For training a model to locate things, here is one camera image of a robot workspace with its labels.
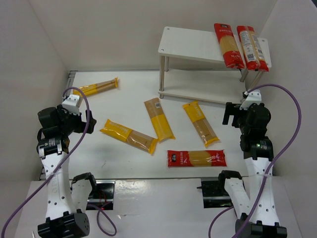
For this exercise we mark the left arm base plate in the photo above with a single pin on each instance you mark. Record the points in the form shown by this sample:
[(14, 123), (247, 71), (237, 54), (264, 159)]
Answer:
[(102, 196)]

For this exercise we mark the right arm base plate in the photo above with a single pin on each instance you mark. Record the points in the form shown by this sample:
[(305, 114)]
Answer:
[(213, 195)]

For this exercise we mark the yellow pasta bag right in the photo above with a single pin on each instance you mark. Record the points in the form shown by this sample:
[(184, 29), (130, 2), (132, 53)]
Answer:
[(200, 123)]

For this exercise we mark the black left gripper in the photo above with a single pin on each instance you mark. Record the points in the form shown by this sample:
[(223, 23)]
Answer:
[(82, 121)]

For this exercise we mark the yellow pasta bag centre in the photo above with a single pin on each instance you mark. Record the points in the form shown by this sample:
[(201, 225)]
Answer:
[(159, 120)]

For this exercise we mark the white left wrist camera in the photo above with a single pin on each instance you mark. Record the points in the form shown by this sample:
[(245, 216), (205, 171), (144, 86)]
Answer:
[(72, 104)]

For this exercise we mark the thin yellow pasta bag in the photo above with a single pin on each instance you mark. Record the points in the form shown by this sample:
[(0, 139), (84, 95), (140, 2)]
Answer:
[(97, 88)]

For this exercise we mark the red pasta bag on shelf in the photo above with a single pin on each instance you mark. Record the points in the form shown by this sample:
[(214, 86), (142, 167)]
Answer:
[(253, 54)]

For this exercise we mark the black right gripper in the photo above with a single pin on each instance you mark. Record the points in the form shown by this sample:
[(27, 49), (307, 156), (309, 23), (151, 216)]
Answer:
[(236, 115)]

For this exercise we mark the red pasta bag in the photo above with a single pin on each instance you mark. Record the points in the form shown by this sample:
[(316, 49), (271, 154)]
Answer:
[(202, 158), (253, 54), (229, 49)]

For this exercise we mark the white two-tier shelf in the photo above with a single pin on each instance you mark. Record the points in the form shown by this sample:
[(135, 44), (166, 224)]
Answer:
[(192, 67)]

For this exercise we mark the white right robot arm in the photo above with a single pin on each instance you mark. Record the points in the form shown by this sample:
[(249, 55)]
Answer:
[(255, 209)]

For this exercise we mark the yellow pasta bag left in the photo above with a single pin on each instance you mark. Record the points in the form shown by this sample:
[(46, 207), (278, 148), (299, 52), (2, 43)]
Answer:
[(129, 136)]

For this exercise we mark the red pasta bag front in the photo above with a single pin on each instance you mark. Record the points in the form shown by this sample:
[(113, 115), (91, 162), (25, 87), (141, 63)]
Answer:
[(202, 158)]

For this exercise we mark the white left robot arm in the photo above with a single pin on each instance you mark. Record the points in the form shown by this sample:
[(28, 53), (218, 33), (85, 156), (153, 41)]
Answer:
[(67, 199)]

